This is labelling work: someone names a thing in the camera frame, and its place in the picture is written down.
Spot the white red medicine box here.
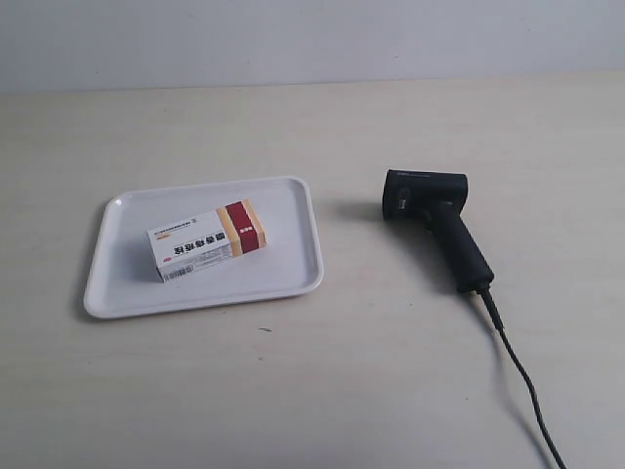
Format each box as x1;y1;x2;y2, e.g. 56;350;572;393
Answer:
147;199;267;282

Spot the black handheld barcode scanner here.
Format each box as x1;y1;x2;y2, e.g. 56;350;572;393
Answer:
382;169;494;293

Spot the white plastic tray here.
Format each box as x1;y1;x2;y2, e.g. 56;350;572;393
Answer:
83;177;323;320

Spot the black scanner cable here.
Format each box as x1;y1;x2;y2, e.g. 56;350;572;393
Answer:
476;286;568;469

